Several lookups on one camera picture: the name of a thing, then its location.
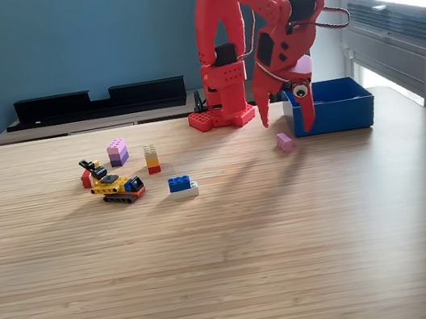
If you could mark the blue plastic bin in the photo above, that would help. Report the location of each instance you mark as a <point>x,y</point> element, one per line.
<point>344,113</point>

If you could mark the grey window air conditioner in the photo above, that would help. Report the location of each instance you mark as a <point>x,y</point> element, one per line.
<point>389,40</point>

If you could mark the blue white brick stack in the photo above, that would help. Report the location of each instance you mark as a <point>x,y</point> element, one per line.
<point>180,185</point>

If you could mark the tan orange red brick stack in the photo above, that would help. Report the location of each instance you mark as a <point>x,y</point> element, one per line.
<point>152,161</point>

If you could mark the pink purple brick stack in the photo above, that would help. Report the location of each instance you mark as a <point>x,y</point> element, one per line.
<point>118,155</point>

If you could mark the yellow toy digger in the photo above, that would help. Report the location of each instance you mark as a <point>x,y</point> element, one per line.
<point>113,186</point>

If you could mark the small red brick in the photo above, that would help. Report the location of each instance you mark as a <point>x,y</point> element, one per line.
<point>85,180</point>

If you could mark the black shelf riser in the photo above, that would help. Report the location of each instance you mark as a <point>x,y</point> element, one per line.
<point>65,106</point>

